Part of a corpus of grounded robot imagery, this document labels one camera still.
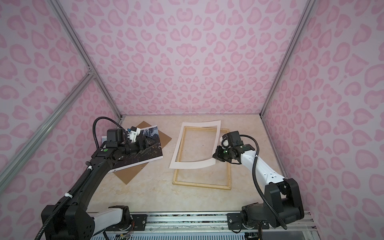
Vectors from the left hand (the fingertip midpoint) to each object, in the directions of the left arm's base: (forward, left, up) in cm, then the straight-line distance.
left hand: (154, 143), depth 77 cm
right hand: (-2, -31, -10) cm, 33 cm away
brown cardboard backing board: (-7, +21, -24) cm, 33 cm away
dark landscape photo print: (+7, +6, -22) cm, 24 cm away
